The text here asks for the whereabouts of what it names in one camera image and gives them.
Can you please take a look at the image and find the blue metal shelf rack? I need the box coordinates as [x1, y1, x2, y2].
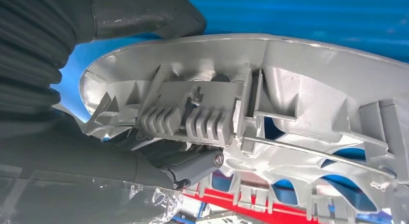
[51, 0, 409, 213]

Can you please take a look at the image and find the red barrier belt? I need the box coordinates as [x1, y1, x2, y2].
[183, 187, 320, 224]

